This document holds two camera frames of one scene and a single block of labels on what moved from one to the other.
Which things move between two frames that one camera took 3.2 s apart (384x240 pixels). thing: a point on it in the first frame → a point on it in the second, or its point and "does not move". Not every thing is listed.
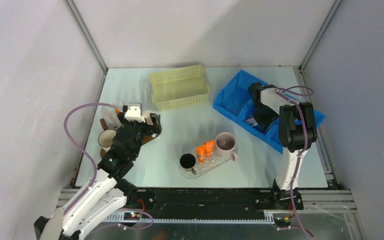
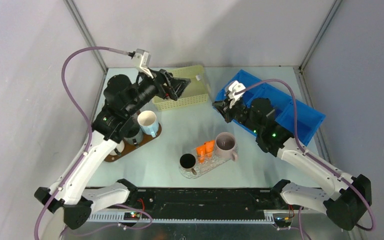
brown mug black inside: x=187 y=162 does not move
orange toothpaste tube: x=209 y=148 does not move
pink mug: x=225 y=144 does not move
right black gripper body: x=264 y=114 → x=240 y=113
